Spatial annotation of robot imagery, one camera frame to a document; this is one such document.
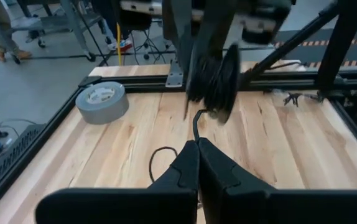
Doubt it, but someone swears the grey duct tape roll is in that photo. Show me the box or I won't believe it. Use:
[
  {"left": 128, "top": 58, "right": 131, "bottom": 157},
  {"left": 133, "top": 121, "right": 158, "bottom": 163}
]
[{"left": 75, "top": 81, "right": 130, "bottom": 125}]

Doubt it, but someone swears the small black cable loop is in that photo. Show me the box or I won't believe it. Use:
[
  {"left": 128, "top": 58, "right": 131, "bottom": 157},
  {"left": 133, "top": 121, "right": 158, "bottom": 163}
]
[{"left": 282, "top": 91, "right": 325, "bottom": 108}]

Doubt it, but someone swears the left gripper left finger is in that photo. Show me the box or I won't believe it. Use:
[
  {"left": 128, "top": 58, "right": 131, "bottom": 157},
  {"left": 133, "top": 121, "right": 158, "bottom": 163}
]
[{"left": 35, "top": 139, "right": 200, "bottom": 224}]

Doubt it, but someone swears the yellow cable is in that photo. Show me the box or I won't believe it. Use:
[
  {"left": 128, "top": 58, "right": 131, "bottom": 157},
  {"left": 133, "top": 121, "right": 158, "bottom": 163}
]
[{"left": 115, "top": 22, "right": 124, "bottom": 67}]

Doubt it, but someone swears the black cord spool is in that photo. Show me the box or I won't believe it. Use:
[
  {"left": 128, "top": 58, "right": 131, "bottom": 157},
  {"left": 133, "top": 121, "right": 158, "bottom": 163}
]
[{"left": 183, "top": 43, "right": 242, "bottom": 126}]

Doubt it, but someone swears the grey metal rolling cart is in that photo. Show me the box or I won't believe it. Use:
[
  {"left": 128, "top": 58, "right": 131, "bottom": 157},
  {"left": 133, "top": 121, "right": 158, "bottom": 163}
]
[{"left": 10, "top": 0, "right": 114, "bottom": 63}]

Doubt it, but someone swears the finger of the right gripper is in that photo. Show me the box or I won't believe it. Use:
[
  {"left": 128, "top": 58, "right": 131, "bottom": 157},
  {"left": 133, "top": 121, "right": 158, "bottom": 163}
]
[{"left": 193, "top": 0, "right": 239, "bottom": 62}]

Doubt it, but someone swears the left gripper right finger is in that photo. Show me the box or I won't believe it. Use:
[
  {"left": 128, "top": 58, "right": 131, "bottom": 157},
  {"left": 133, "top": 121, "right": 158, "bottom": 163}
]
[{"left": 198, "top": 138, "right": 357, "bottom": 224}]

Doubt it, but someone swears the black aluminium table frame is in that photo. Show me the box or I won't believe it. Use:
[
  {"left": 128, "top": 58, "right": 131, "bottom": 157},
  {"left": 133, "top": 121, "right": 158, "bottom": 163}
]
[{"left": 0, "top": 0, "right": 357, "bottom": 215}]

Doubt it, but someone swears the thin black cord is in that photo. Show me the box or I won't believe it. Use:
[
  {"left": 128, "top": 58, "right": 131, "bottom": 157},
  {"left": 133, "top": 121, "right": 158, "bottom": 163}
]
[{"left": 149, "top": 108, "right": 210, "bottom": 184}]

